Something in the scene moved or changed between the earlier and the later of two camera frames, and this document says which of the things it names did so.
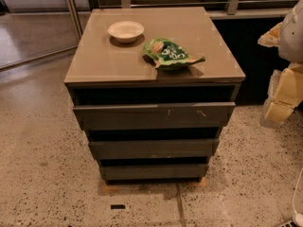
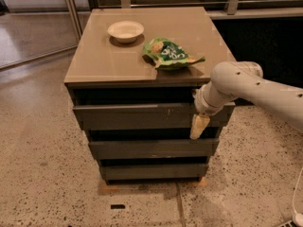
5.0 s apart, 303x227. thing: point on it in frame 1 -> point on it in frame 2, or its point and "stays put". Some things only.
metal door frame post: (71, 1) stays put
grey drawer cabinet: (153, 88) stays put
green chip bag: (163, 53) stays put
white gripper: (293, 41) -> (202, 106)
